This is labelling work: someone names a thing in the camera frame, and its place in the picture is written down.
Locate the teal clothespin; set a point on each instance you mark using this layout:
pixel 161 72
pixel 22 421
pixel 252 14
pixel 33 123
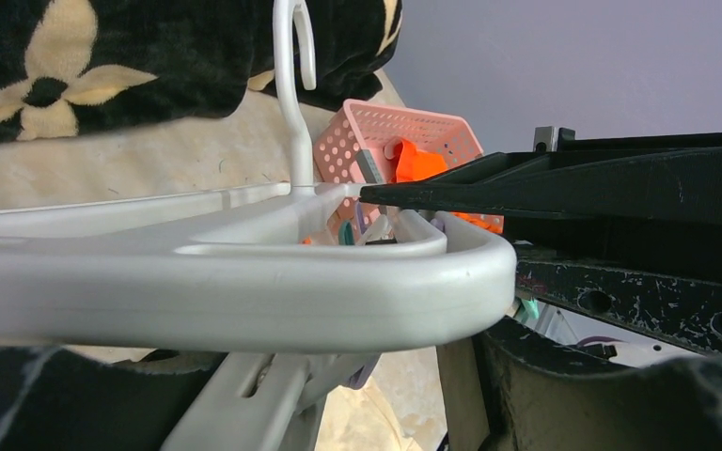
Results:
pixel 526 309

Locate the orange underwear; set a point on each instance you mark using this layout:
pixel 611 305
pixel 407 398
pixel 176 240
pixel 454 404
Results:
pixel 410 164

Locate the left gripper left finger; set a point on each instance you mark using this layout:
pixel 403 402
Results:
pixel 52 398

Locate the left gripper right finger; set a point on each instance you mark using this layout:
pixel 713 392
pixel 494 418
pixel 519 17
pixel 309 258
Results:
pixel 509 388

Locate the white clip hanger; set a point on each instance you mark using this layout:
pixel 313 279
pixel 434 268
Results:
pixel 230 271

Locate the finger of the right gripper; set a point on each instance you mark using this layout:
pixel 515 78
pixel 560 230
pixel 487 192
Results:
pixel 686 313
pixel 667 178

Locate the pink plastic basket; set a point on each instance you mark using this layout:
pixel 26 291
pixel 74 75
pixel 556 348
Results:
pixel 376 144

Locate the black floral pillow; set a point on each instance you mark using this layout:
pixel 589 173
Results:
pixel 73 68

